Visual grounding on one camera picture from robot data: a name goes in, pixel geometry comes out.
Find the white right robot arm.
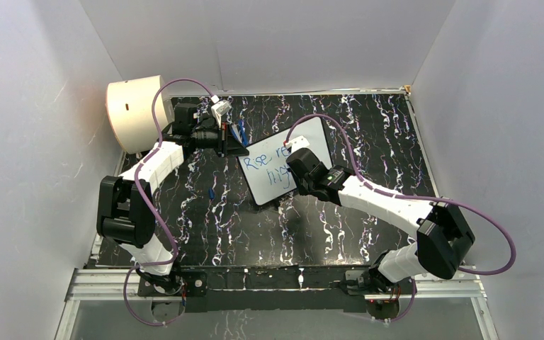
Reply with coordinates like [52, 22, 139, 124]
[287, 148, 475, 293]

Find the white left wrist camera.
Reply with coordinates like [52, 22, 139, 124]
[211, 96, 231, 120]

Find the black framed whiteboard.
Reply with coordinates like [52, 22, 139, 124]
[238, 117, 332, 205]

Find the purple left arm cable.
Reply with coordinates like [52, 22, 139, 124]
[123, 79, 217, 327]

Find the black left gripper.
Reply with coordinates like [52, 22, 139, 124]
[192, 121, 251, 159]

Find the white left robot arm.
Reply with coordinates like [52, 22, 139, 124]
[96, 100, 249, 295]

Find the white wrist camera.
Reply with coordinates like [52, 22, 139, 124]
[284, 136, 310, 152]
[211, 96, 231, 120]

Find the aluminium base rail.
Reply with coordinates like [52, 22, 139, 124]
[56, 266, 498, 339]

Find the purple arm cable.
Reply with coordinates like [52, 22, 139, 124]
[123, 79, 217, 327]
[284, 113, 517, 324]

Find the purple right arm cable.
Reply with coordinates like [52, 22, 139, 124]
[284, 113, 517, 324]

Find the cream cylindrical drum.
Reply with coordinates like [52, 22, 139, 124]
[106, 75, 165, 154]

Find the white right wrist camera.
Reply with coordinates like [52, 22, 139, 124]
[284, 136, 310, 152]

